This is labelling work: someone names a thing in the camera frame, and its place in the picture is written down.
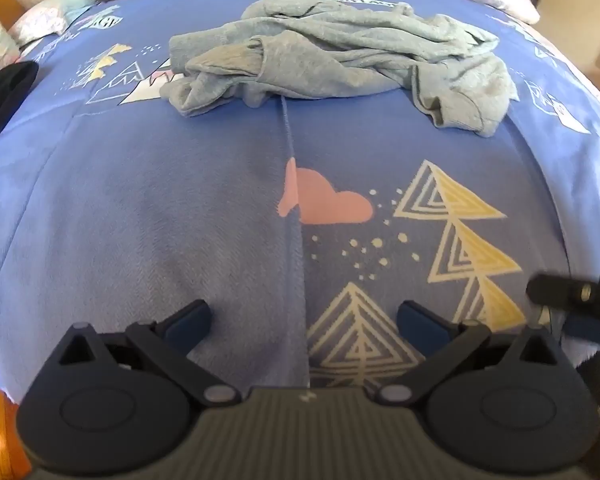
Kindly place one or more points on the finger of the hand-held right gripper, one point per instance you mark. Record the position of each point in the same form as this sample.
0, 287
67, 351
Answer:
560, 291

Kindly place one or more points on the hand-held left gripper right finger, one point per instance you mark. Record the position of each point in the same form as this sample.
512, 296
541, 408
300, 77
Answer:
421, 321

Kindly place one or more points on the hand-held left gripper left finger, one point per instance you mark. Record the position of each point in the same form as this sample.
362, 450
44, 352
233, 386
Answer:
194, 318

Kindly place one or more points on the blue printed blanket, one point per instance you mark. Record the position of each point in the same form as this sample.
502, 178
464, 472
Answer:
155, 220

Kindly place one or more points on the black cloth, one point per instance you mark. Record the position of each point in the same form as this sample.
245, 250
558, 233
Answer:
2, 97

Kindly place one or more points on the floral pillow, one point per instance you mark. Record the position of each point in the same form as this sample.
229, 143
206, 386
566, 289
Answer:
47, 15

